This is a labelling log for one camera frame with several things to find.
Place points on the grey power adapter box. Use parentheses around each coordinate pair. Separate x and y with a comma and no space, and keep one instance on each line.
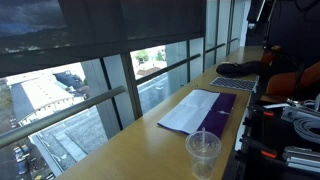
(293,113)

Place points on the orange chair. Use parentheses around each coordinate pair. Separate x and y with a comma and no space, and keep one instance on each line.
(283,83)

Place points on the clear drinking straw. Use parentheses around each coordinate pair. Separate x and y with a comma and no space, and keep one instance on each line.
(203,136)

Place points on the black fabric bag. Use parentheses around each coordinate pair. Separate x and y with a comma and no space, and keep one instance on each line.
(238,69)

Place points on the silver metal bars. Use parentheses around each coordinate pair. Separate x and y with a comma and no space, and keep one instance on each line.
(301,160)

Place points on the white paper sheet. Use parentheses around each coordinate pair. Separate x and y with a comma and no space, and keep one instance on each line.
(190,111)

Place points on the dark roller window blind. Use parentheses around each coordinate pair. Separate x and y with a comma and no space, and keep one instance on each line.
(100,23)

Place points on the black equipment cart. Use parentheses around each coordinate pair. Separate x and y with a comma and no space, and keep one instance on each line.
(266,133)

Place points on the dark window handrail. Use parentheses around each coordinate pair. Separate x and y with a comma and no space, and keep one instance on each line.
(166,68)

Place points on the flat grey keyboard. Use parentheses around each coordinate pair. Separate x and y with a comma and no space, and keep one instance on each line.
(233,83)

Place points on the black stand pole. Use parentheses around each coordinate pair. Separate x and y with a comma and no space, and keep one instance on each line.
(269,23)

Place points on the clear plastic cup with lid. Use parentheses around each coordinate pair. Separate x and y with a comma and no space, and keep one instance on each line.
(203,160)

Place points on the purple file holder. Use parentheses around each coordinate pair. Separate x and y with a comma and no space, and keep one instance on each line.
(218,116)

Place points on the black clamp with orange tip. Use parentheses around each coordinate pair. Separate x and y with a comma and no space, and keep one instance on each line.
(263,112)
(263,148)

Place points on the long grey window handrail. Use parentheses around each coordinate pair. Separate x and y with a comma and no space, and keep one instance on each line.
(63,113)

